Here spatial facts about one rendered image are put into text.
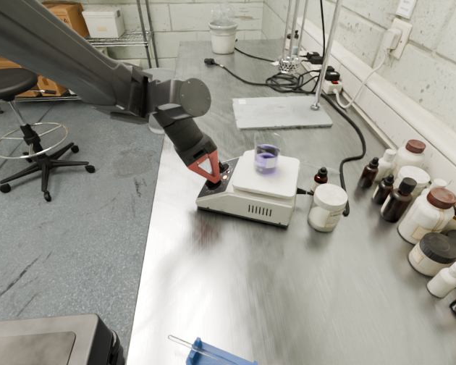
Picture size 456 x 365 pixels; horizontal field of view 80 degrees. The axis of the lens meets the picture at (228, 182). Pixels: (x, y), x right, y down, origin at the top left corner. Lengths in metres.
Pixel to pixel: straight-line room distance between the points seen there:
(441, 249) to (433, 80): 0.44
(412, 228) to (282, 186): 0.25
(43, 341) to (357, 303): 0.81
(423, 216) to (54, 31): 0.59
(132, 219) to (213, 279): 1.19
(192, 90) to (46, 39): 0.20
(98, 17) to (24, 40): 2.40
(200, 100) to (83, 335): 0.75
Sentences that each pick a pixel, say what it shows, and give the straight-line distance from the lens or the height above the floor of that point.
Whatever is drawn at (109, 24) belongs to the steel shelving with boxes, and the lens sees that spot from 2.67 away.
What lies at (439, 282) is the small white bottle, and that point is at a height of 0.78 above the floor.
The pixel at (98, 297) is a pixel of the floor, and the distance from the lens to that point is 1.43.
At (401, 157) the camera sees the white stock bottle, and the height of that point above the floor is 0.82.
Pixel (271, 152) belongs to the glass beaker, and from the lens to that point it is 0.50.
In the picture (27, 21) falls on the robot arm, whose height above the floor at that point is 1.14.
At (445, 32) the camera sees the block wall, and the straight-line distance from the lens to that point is 0.86.
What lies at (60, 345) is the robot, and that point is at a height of 0.37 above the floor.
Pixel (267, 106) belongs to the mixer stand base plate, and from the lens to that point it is 0.96.
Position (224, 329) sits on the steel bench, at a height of 0.75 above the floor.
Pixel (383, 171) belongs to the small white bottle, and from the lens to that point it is 0.72.
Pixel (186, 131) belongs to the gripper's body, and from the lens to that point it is 0.50.
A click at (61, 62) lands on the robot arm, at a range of 0.33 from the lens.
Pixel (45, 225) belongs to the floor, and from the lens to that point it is 1.83.
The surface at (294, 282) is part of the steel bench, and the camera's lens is 0.51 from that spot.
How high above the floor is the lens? 1.19
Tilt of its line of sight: 42 degrees down
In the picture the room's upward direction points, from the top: straight up
